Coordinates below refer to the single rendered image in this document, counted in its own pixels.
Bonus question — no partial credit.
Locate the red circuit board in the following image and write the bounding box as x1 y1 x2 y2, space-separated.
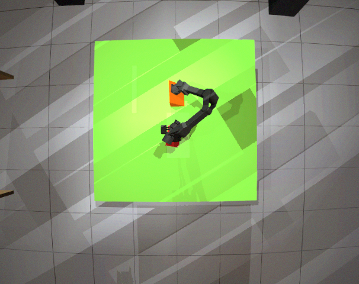
166 142 179 147

